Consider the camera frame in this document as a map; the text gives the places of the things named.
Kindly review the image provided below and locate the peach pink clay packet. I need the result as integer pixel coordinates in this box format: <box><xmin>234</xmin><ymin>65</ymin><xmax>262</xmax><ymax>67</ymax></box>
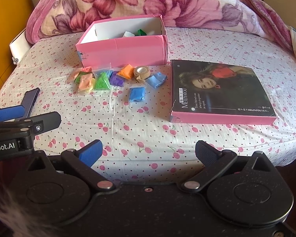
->
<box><xmin>78</xmin><ymin>75</ymin><xmax>95</xmax><ymax>92</ymax></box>

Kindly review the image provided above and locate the light blue clay packet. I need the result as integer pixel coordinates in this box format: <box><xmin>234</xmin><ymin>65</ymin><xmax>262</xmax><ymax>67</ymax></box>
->
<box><xmin>145</xmin><ymin>71</ymin><xmax>166</xmax><ymax>89</ymax></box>

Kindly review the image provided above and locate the cherry print bed sheet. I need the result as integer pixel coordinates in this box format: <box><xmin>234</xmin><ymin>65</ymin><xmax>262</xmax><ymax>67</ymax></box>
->
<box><xmin>0</xmin><ymin>26</ymin><xmax>296</xmax><ymax>176</ymax></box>

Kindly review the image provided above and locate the deep blue clay packet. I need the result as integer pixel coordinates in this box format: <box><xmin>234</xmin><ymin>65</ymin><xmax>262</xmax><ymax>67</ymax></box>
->
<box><xmin>128</xmin><ymin>86</ymin><xmax>147</xmax><ymax>103</ymax></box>

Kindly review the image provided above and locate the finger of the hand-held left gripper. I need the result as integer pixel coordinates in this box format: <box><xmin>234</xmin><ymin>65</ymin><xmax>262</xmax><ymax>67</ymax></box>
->
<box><xmin>0</xmin><ymin>106</ymin><xmax>25</xmax><ymax>123</ymax></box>
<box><xmin>0</xmin><ymin>112</ymin><xmax>62</xmax><ymax>137</ymax></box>

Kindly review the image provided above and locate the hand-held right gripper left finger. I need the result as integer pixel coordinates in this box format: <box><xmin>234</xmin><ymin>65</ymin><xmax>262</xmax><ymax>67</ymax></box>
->
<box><xmin>27</xmin><ymin>139</ymin><xmax>115</xmax><ymax>192</ymax></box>

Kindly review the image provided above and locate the box lid with portrait print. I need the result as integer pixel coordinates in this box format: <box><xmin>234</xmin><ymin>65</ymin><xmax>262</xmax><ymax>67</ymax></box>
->
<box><xmin>170</xmin><ymin>59</ymin><xmax>277</xmax><ymax>125</ymax></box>

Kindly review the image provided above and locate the beige bandage tape roll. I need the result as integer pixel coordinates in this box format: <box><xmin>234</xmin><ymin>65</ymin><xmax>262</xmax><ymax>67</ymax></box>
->
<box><xmin>134</xmin><ymin>66</ymin><xmax>151</xmax><ymax>82</ymax></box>

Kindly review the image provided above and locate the orange clay packet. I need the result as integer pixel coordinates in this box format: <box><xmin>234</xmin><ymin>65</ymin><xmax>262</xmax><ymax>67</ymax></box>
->
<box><xmin>120</xmin><ymin>64</ymin><xmax>135</xmax><ymax>80</ymax></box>

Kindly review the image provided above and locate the pink floral blanket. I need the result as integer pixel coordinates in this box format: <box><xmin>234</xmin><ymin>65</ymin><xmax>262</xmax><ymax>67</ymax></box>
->
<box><xmin>26</xmin><ymin>0</ymin><xmax>294</xmax><ymax>53</ymax></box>

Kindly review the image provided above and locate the pink cardboard box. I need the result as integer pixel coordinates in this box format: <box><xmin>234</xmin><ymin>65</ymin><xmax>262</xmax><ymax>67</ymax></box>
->
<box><xmin>75</xmin><ymin>15</ymin><xmax>169</xmax><ymax>67</ymax></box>

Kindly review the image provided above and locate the purple clay packet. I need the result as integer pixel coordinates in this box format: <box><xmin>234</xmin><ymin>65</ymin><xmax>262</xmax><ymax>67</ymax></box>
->
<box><xmin>110</xmin><ymin>71</ymin><xmax>125</xmax><ymax>87</ymax></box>

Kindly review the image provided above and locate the white bed side board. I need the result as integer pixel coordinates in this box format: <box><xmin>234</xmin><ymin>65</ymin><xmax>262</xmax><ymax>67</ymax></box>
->
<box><xmin>9</xmin><ymin>28</ymin><xmax>31</xmax><ymax>63</ymax></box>

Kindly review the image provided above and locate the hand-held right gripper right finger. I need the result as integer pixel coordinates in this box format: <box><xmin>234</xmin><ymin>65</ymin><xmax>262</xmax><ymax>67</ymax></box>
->
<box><xmin>181</xmin><ymin>140</ymin><xmax>277</xmax><ymax>192</ymax></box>

